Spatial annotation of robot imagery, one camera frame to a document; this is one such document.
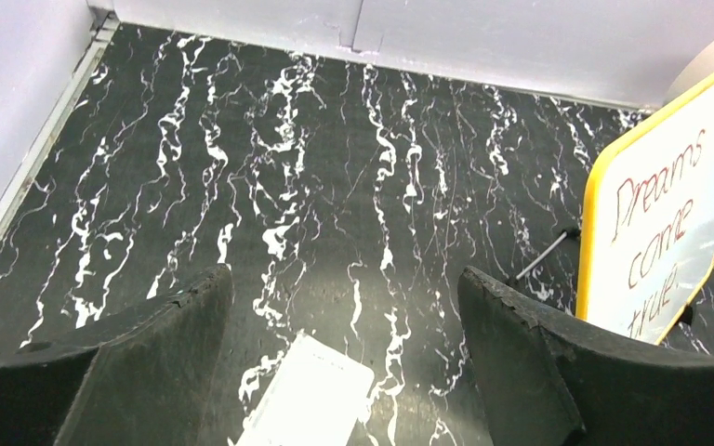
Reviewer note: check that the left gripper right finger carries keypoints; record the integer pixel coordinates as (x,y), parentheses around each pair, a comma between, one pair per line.
(548,378)

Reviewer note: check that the flat packaged ruler set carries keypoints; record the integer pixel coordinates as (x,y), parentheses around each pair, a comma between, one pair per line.
(315,398)

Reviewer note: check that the yellow framed whiteboard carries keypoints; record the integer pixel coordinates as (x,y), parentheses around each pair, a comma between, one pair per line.
(647,230)

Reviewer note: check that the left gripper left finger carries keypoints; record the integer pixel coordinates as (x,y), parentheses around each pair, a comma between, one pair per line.
(142,376)

